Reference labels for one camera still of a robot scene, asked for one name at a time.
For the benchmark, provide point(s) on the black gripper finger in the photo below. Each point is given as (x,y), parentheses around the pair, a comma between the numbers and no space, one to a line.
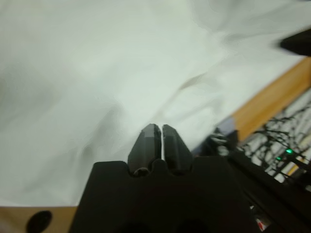
(145,150)
(298,43)
(176,153)

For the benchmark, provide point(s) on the white printed t-shirt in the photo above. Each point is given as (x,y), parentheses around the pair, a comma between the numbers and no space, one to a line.
(97,72)

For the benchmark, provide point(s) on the dark camera post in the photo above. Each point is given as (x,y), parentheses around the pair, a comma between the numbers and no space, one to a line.
(267,189)

